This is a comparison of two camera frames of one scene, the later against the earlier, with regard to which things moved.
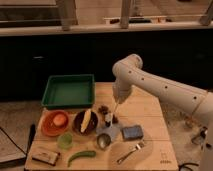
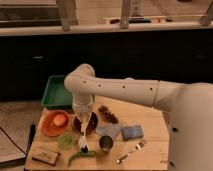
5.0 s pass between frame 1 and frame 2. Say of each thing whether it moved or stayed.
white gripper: moved
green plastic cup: stayed
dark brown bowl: stayed
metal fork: stayed
